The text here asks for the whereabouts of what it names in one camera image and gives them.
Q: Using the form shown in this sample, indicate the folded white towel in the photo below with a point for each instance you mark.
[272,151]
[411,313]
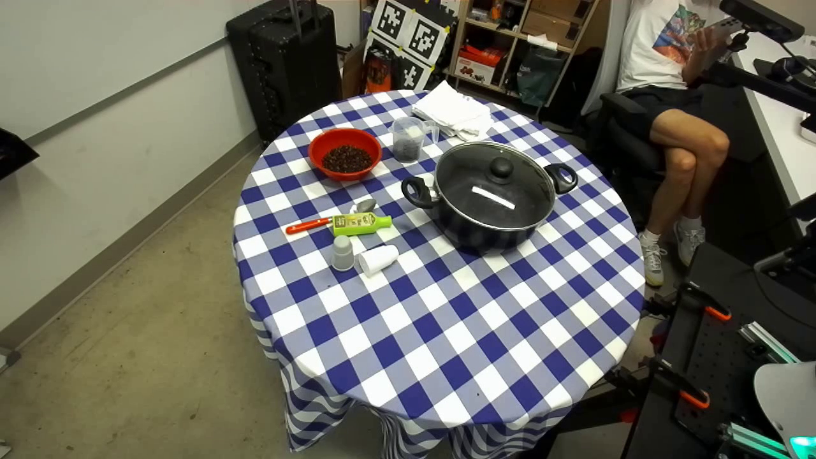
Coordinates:
[454,112]

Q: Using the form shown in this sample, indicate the red handled spoon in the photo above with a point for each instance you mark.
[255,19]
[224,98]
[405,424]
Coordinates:
[363,206]

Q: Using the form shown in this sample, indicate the seated person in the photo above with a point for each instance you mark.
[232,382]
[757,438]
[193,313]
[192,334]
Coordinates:
[666,49]

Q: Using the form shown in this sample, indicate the orange black clamp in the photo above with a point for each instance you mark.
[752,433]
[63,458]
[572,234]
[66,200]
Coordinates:
[705,302]

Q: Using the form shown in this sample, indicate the fiducial marker board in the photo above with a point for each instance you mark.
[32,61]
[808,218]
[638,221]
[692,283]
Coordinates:
[405,41]

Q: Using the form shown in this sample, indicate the black cooking pot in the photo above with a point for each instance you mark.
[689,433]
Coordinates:
[469,236]

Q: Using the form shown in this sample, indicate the glass pot lid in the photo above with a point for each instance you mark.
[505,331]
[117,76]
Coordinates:
[496,186]

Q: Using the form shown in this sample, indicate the blue white checkered tablecloth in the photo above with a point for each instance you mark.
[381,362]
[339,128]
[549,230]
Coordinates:
[478,351]

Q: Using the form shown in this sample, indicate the red bowl with beans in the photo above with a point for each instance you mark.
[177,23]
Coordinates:
[344,153]

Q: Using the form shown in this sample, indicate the small white salt shaker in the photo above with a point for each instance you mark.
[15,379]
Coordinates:
[343,253]

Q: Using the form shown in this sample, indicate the clear plastic measuring cup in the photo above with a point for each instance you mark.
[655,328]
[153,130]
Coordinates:
[408,139]

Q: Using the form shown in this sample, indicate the wooden shelf unit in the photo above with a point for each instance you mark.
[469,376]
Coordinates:
[521,47]

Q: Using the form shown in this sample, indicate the green handled kitchen tool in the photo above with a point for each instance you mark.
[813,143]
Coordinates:
[359,223]

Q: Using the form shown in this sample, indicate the black suitcase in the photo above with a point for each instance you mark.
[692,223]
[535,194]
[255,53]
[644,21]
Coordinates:
[285,60]

